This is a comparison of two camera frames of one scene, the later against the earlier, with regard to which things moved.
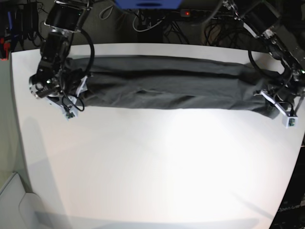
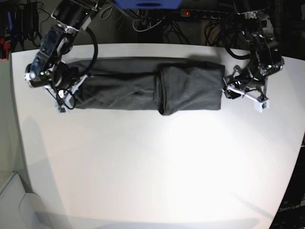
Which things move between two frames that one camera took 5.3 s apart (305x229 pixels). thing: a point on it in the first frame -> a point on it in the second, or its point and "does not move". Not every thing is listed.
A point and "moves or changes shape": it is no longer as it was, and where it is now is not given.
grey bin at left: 19,209 does not move
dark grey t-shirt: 137,80 moves or changes shape
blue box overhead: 148,4 does not move
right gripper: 284,96 -> 248,78
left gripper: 61,97 -> 63,75
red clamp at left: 6,46 does not move
